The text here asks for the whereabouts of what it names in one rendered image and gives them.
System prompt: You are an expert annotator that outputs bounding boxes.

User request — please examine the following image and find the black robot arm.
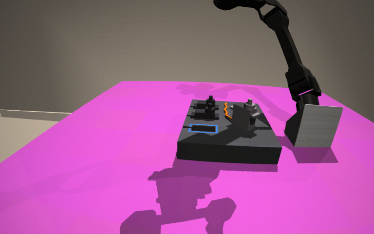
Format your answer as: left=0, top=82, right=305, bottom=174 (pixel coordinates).
left=213, top=0, right=322, bottom=111

